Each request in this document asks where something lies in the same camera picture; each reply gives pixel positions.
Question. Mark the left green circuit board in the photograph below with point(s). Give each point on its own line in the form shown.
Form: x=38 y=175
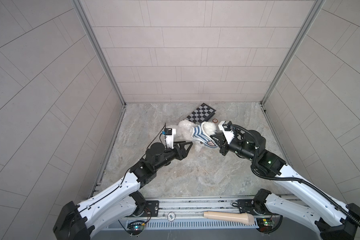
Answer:
x=136 y=227

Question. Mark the blue white striped sweater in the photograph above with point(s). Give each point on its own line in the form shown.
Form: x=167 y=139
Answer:
x=202 y=133

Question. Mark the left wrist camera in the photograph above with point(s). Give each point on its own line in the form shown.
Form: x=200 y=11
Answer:
x=169 y=134

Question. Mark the right green circuit board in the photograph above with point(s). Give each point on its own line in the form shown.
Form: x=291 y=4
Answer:
x=264 y=225

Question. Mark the aluminium mounting rail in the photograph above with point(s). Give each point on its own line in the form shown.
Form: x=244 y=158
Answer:
x=198 y=207

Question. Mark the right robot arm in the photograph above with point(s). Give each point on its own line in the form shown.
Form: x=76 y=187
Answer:
x=328 y=217

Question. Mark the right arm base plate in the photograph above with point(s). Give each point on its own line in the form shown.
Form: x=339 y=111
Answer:
x=253 y=207

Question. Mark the white round knob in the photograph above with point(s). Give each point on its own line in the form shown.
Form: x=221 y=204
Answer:
x=171 y=216

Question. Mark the beige handle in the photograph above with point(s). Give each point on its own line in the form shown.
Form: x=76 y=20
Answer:
x=243 y=218

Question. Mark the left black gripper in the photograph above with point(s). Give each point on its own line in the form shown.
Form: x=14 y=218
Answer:
x=178 y=154

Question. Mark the white teddy bear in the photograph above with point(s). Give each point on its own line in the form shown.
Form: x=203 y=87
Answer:
x=184 y=133

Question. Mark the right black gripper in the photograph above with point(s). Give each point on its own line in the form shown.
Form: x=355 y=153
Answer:
x=223 y=145

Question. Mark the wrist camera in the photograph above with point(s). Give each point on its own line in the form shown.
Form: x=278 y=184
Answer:
x=225 y=127
x=169 y=134

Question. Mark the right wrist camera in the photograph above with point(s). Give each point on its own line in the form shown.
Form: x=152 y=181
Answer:
x=225 y=127

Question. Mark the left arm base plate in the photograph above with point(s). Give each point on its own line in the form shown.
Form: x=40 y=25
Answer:
x=150 y=209

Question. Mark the green circuit board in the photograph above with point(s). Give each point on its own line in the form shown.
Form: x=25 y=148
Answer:
x=136 y=227
x=264 y=225

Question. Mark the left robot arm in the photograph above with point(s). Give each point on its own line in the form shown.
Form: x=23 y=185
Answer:
x=84 y=220

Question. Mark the black folded chess board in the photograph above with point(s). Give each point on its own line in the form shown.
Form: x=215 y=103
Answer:
x=201 y=114

